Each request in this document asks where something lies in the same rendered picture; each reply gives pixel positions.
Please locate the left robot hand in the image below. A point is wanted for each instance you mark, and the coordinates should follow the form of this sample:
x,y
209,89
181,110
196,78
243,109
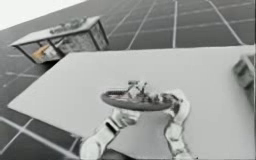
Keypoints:
x,y
125,117

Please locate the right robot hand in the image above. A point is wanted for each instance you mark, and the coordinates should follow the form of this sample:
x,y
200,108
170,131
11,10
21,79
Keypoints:
x,y
180,105

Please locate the dark steering wheel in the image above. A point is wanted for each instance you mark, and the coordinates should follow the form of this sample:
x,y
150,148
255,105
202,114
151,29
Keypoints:
x,y
133,101

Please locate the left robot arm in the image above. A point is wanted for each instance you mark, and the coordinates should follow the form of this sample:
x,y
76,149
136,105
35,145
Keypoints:
x,y
96,141

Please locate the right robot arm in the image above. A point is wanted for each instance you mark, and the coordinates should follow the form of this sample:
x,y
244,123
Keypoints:
x,y
175,140

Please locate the grey table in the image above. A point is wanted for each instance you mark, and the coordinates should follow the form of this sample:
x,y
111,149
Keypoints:
x,y
100,83

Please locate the grey mesh tray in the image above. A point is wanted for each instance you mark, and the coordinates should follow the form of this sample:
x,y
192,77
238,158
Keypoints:
x,y
245,71

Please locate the grey cart with brown box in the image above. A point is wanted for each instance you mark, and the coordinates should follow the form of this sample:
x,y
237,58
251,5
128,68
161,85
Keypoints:
x,y
60,40

